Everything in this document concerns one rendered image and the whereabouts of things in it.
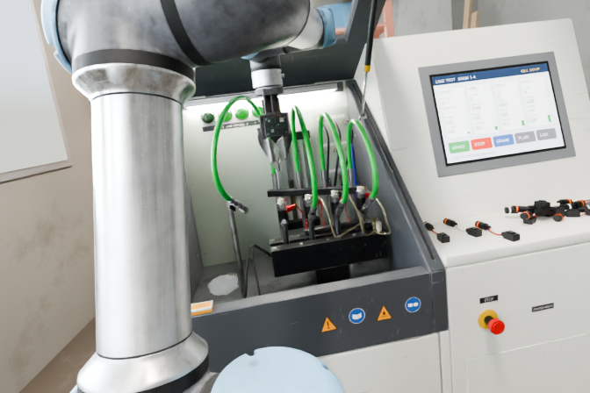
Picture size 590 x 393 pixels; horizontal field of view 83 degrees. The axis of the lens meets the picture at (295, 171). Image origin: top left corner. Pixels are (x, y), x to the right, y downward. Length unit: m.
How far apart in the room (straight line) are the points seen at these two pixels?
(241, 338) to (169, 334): 0.49
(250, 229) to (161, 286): 0.97
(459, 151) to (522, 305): 0.45
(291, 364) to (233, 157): 0.96
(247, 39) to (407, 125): 0.80
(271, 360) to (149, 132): 0.24
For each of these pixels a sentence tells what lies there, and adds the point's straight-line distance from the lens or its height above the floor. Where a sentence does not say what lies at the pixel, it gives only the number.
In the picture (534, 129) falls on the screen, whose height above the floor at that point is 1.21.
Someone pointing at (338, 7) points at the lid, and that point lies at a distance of 1.06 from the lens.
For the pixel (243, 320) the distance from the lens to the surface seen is 0.82.
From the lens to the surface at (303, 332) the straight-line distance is 0.84.
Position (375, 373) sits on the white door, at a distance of 0.96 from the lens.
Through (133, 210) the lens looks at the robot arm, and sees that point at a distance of 0.33.
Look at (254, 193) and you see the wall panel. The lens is 1.26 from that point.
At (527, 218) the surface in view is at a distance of 1.09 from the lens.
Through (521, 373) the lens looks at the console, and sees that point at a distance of 1.16.
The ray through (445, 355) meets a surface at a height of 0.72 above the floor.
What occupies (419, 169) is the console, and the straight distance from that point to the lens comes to 1.08.
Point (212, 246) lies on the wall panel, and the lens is 1.32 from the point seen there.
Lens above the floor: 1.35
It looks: 10 degrees down
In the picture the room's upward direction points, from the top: 7 degrees counter-clockwise
